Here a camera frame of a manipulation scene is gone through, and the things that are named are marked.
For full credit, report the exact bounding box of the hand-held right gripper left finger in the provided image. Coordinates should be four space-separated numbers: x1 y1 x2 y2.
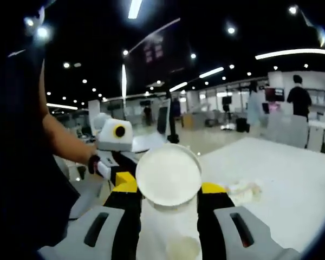
39 180 141 260

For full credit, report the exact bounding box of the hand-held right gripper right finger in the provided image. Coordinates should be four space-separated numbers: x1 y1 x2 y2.
197 183 301 260

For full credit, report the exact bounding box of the white paper cup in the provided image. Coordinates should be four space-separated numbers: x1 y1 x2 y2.
135 142 203 213

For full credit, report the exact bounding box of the white tissue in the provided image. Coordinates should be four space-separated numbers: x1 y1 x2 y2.
226 178 262 204

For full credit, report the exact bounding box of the black tripod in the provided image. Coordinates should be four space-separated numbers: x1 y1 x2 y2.
164 89 180 144

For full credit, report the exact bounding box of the cardboard box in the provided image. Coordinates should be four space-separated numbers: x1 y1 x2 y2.
183 113 196 128

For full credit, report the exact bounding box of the person's dark shirt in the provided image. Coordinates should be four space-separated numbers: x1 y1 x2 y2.
0 51 81 251

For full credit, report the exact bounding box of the black equipment case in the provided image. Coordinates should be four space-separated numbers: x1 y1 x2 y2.
235 118 250 133

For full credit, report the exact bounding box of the black speaker on stand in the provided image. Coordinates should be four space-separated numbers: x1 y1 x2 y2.
222 96 233 128

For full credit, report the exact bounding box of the dark wall screen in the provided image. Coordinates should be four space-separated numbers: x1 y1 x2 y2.
264 87 285 103

